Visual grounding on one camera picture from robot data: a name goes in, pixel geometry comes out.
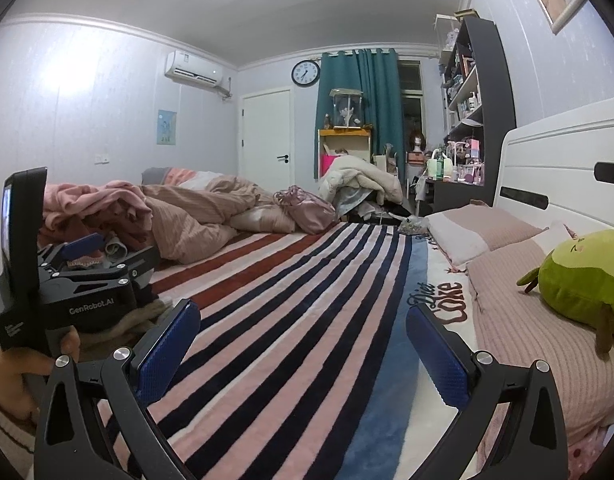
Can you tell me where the pink knitted near pillow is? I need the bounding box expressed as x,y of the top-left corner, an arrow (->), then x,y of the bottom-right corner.
466,221 -> 614,461

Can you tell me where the person's left hand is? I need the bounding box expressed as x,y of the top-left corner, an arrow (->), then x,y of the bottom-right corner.
0,348 -> 55,425

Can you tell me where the white air conditioner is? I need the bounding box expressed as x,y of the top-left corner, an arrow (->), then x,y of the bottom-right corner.
165,50 -> 231,99

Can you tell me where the teal curtain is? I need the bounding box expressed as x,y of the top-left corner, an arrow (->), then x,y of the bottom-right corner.
313,46 -> 407,181

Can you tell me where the pink shopping bag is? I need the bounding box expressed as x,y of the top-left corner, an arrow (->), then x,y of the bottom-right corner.
320,154 -> 338,177

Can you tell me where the white wall switch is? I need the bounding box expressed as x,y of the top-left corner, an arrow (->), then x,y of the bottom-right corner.
94,154 -> 110,165

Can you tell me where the blue wall poster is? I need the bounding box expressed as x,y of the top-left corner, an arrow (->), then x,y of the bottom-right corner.
156,110 -> 178,146

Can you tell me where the shiny pink bag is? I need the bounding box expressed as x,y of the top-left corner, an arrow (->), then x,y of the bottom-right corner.
273,185 -> 336,235

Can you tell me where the dark bookshelf desk unit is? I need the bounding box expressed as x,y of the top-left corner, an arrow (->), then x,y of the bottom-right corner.
418,15 -> 516,214

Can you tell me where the green plush toy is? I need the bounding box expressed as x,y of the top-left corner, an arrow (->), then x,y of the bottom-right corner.
516,229 -> 614,359

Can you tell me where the pink crumpled clothes pile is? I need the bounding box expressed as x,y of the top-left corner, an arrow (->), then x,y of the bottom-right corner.
38,180 -> 153,250

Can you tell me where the wig mannequin head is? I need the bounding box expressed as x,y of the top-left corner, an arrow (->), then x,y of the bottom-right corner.
407,129 -> 426,165

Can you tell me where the white door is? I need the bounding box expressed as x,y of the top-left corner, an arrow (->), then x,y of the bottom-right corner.
238,89 -> 294,193

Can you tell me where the beige pink duvet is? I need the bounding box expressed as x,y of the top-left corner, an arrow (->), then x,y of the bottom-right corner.
141,170 -> 296,264

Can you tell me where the pink far pillow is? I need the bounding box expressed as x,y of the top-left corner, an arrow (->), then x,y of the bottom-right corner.
425,204 -> 542,268

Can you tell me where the white bed headboard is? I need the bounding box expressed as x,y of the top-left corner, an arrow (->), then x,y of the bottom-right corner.
493,98 -> 614,235

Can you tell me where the cream blanket pile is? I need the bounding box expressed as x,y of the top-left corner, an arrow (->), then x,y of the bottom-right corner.
318,155 -> 403,205

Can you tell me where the round wall clock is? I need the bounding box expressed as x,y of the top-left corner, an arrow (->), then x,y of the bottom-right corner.
290,60 -> 321,88

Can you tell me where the striped cola bed blanket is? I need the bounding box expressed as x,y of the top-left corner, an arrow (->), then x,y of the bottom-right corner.
93,219 -> 484,480

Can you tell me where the yellow white shelf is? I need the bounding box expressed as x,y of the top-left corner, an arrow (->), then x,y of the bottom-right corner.
318,128 -> 372,162

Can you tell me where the glass display case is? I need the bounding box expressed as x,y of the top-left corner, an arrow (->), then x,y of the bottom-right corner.
330,88 -> 364,129

